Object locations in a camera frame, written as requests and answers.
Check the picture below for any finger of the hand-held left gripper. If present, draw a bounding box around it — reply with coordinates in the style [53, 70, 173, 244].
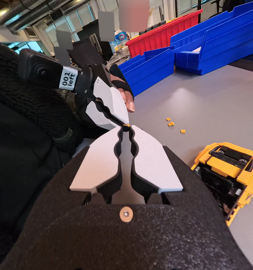
[93, 77, 130, 125]
[85, 101, 122, 131]

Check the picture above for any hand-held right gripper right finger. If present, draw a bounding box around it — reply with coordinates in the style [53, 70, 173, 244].
[129, 125, 184, 204]

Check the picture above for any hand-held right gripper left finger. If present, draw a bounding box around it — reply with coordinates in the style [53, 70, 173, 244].
[69, 126, 123, 204]

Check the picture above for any yellow lego car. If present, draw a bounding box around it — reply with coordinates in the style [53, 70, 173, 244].
[191, 142, 253, 227]

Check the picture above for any person's left forearm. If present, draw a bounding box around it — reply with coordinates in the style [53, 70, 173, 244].
[53, 88, 79, 106]

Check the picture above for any person's left hand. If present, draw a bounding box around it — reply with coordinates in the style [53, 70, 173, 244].
[118, 87, 136, 113]

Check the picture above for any black board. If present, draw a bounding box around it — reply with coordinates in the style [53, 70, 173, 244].
[68, 38, 107, 68]

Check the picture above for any red plastic bin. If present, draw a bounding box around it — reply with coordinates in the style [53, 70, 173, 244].
[126, 9, 203, 58]

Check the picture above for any silver ceiling duct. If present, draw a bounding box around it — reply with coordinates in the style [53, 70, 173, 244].
[0, 0, 93, 32]

